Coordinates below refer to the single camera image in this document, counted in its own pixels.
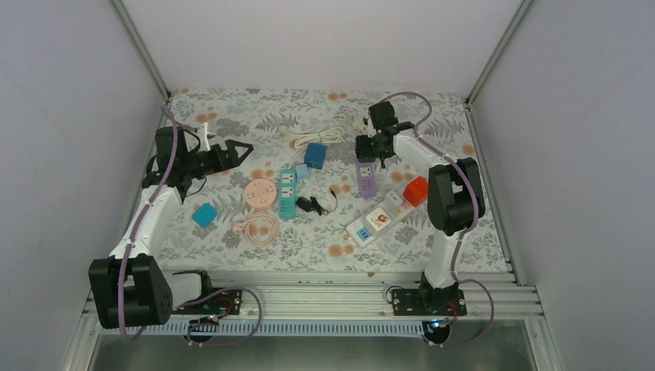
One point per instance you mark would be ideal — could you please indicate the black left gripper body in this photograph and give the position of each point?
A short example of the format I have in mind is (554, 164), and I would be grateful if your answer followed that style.
(218, 165)

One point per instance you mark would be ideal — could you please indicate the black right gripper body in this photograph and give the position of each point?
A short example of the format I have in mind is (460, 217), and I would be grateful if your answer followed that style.
(373, 151)

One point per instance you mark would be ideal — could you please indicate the dark blue cube socket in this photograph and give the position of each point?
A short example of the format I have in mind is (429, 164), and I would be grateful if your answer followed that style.
(314, 155)

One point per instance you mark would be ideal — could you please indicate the blue square plug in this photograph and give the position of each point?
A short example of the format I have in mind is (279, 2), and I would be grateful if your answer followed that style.
(204, 215)

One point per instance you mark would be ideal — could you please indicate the red cube socket adapter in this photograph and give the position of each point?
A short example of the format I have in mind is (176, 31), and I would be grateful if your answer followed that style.
(416, 191)

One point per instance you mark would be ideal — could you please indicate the light blue small plug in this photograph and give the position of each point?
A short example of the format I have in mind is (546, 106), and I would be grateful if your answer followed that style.
(302, 171)

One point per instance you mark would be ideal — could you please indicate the white cube socket adapter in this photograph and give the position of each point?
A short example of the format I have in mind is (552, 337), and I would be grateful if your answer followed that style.
(393, 202)

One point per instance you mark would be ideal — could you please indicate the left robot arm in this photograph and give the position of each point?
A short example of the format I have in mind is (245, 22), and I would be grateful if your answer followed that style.
(129, 288)

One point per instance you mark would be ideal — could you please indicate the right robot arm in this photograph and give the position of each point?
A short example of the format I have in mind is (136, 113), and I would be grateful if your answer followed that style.
(454, 197)

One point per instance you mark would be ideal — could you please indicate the white cartoon cube plug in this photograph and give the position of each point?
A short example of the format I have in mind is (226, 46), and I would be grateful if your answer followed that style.
(377, 220)

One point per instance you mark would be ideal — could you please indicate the black plug adapter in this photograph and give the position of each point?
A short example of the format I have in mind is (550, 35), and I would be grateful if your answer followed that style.
(312, 205)

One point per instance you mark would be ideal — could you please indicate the purple power strip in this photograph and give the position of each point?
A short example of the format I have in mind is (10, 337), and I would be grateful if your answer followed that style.
(367, 186)

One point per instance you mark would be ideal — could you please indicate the pink round power socket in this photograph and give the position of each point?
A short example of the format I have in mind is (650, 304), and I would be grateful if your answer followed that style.
(260, 194)

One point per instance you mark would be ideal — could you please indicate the teal power strip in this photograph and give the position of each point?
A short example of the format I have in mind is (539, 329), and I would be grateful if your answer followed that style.
(287, 194)

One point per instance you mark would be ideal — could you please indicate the floral patterned table mat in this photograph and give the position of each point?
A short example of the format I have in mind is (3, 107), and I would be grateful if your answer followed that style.
(271, 120)

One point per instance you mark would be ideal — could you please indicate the white multicolour power strip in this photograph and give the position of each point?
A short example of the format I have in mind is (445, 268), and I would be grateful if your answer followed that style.
(362, 237)

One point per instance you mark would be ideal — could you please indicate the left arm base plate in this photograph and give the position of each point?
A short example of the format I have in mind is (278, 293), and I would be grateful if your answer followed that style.
(226, 303)

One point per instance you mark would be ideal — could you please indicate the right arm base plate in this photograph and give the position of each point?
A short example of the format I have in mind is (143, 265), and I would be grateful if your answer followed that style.
(440, 302)

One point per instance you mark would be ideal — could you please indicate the blue slotted cable duct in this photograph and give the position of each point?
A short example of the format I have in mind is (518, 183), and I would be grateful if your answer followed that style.
(278, 327)

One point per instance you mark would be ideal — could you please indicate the aluminium rail base frame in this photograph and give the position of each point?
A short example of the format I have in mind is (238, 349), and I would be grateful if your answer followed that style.
(363, 295)

